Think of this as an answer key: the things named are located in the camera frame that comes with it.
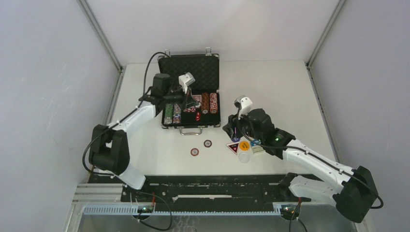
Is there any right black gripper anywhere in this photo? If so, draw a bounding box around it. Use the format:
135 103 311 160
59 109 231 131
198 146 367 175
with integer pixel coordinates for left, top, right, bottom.
223 107 264 143

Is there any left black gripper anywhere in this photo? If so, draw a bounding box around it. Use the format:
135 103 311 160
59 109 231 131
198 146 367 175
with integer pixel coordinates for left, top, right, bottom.
163 84 198 112

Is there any orange black poker chip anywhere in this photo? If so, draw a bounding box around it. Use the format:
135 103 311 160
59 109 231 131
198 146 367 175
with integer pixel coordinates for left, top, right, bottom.
204 140 212 148

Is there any red poker chip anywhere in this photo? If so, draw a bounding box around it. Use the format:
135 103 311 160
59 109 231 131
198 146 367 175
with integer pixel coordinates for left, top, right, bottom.
190 148 199 157

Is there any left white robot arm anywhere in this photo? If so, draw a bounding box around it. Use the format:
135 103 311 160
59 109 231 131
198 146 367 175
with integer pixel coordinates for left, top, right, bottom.
85 72 200 202

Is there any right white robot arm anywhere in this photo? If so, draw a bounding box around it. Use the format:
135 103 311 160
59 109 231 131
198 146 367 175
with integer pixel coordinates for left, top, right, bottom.
222 109 381 223

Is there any red playing card deck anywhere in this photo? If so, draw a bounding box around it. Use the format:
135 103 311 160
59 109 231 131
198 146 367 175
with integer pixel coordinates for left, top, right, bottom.
192 95 202 103

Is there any orange chip stack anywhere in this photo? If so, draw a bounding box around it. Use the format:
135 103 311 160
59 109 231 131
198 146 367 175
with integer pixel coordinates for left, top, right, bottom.
201 92 210 114

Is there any mixed chip stack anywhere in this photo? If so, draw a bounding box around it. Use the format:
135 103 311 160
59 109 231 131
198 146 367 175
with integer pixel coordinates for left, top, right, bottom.
163 103 174 125
172 104 182 124

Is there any left mixed chip stack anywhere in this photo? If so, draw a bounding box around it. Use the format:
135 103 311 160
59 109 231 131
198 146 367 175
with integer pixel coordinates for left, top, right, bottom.
163 103 174 125

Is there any red white chip stack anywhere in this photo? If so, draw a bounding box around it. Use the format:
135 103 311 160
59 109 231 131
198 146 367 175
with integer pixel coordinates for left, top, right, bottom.
209 93 218 114

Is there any orange big blind button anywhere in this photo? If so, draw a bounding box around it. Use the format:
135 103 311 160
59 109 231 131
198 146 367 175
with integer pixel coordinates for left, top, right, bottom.
239 141 251 151

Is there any blue striped card box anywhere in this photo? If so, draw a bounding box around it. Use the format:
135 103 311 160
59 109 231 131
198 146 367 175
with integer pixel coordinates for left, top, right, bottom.
250 142 264 155

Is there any red triangular all-in button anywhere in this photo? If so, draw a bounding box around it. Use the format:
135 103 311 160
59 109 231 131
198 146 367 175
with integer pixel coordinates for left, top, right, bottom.
226 143 239 155

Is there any clear dealer button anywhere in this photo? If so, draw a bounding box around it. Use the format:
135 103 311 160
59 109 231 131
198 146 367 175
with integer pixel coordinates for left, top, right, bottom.
238 152 250 163

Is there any black aluminium poker case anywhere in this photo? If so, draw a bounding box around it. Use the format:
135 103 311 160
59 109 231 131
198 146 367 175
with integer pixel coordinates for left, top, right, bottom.
158 52 221 130

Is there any right controller board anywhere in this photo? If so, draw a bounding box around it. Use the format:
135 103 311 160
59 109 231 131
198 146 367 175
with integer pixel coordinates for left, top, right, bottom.
280 205 300 215

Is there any controller board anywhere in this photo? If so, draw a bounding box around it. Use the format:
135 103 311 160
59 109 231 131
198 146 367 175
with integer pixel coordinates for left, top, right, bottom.
137 206 154 214
280 205 300 215

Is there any left controller board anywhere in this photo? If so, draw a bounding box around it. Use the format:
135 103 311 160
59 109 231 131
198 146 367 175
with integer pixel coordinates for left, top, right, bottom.
137 206 154 214

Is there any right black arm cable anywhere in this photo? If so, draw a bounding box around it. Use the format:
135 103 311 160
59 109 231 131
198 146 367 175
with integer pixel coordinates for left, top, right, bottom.
235 107 384 210

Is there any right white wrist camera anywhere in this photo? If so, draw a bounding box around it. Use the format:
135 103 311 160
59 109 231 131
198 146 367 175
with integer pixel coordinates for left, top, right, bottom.
234 95 252 118

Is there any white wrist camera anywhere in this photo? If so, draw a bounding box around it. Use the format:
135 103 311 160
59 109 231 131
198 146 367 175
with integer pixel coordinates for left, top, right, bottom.
178 72 195 94
234 95 252 118

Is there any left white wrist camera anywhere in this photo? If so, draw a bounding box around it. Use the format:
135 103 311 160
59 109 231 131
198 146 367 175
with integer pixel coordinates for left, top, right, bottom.
178 72 195 94

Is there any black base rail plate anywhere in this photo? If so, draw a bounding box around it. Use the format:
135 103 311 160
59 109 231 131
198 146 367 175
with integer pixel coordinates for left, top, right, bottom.
120 174 298 212

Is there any white cable duct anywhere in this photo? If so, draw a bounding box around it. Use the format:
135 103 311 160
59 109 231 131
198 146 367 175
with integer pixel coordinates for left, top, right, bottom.
83 204 281 216

